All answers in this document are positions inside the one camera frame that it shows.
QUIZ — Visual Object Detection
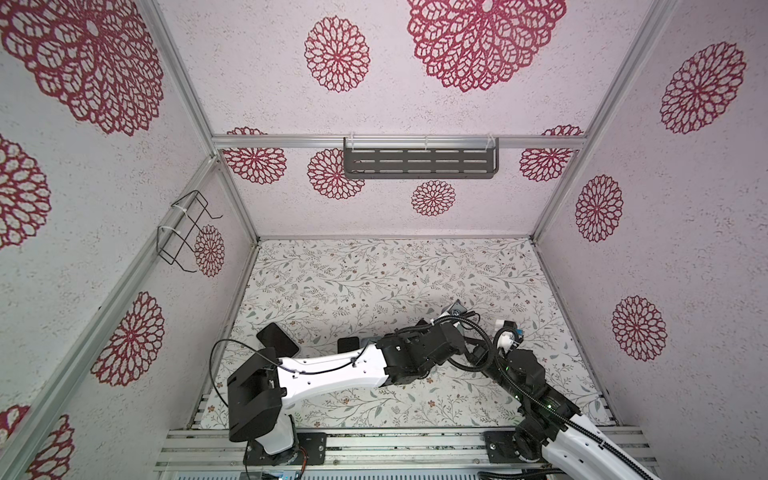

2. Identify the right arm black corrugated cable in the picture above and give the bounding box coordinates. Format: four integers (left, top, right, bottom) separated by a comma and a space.
446, 314, 655, 480

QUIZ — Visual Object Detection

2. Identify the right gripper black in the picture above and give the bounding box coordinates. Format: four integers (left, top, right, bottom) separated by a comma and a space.
461, 335, 526, 406

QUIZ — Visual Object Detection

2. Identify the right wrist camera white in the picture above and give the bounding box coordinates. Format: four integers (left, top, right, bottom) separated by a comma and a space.
494, 320, 524, 353

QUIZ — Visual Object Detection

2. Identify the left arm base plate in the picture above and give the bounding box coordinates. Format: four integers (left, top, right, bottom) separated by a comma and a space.
243, 432, 328, 467

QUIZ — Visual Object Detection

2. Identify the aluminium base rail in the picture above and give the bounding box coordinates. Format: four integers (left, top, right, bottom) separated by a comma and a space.
154, 425, 658, 475

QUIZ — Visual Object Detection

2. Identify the black phone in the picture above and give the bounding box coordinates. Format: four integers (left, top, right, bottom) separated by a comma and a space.
256, 322, 300, 358
337, 336, 361, 354

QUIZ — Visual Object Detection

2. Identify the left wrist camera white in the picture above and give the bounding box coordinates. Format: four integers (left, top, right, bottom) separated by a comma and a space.
435, 300, 476, 322

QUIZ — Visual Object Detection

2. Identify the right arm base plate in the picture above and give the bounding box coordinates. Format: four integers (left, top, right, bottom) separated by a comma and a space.
482, 430, 541, 464

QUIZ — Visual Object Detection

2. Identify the black wire wall basket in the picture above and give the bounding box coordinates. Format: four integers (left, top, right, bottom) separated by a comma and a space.
155, 190, 226, 278

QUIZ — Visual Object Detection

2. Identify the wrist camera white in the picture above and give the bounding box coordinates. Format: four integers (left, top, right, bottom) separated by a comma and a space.
435, 300, 476, 322
494, 320, 524, 353

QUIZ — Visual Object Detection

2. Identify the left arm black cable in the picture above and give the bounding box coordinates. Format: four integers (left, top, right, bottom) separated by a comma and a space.
208, 338, 370, 409

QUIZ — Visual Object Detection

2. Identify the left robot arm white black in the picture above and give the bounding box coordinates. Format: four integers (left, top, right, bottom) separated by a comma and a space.
226, 318, 467, 456

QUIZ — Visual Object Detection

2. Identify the dark metal wall shelf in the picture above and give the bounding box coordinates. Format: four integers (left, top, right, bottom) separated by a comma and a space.
342, 137, 500, 180

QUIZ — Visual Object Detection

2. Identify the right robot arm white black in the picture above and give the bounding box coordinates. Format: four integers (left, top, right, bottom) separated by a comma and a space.
465, 342, 658, 479

